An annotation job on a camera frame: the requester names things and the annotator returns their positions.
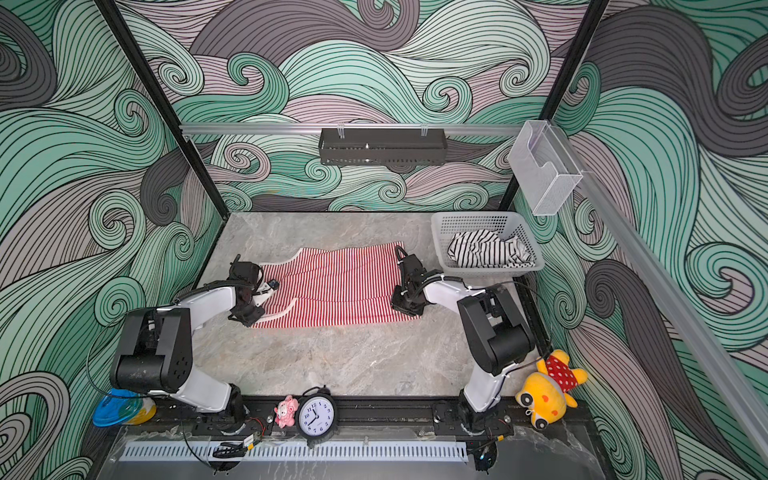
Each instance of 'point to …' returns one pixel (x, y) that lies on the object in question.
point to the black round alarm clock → (317, 414)
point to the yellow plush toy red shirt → (545, 396)
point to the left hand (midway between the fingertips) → (243, 308)
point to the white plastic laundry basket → (506, 223)
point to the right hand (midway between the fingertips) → (395, 306)
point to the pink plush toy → (285, 412)
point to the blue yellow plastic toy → (123, 407)
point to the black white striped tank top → (486, 249)
